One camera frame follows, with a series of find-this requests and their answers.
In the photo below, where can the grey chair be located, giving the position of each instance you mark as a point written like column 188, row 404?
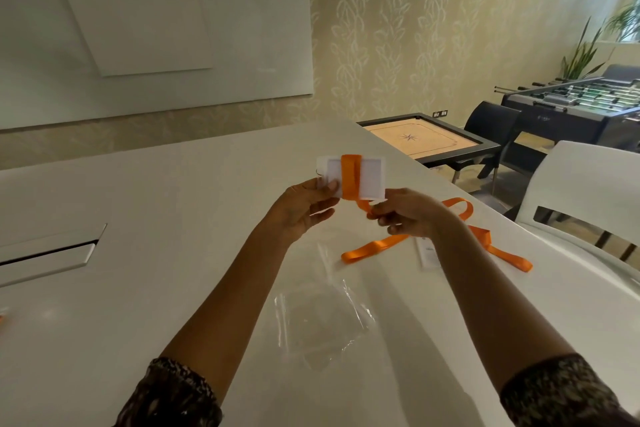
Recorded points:
column 622, row 71

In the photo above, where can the person's left hand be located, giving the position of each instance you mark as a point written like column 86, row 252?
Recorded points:
column 297, row 206

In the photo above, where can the person's left forearm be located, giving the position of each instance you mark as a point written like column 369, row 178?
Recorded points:
column 225, row 301

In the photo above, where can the person's right thumb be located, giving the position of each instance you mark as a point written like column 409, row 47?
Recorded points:
column 382, row 211

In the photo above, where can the carrom board table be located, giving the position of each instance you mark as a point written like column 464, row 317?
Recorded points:
column 425, row 138

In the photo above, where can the person's left thumb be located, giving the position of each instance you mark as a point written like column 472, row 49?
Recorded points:
column 326, row 188

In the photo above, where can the white plastic chair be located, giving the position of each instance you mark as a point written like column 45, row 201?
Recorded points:
column 585, row 176

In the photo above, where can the white paper slip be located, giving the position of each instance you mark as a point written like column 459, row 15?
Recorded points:
column 428, row 255

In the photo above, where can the clear plastic bag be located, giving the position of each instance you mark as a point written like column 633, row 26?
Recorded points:
column 325, row 324

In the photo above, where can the bushy green plant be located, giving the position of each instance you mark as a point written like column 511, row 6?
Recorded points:
column 625, row 21

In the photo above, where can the person's right forearm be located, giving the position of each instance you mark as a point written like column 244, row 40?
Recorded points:
column 505, row 311

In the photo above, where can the foosball table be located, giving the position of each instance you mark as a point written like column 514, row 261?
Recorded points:
column 575, row 109

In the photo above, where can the large white wall board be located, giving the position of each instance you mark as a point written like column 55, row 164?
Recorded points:
column 250, row 41

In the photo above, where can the wall power outlet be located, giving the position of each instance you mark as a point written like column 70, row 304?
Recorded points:
column 440, row 113

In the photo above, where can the dark chair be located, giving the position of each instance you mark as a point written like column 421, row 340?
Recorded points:
column 492, row 124

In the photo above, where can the white card box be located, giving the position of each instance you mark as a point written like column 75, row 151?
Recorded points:
column 372, row 176

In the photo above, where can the tall green potted plant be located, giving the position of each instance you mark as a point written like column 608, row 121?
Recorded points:
column 582, row 54

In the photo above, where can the person's right hand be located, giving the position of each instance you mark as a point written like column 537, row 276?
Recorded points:
column 415, row 211

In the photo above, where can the orange ribbon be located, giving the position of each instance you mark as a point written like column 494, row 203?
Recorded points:
column 380, row 244

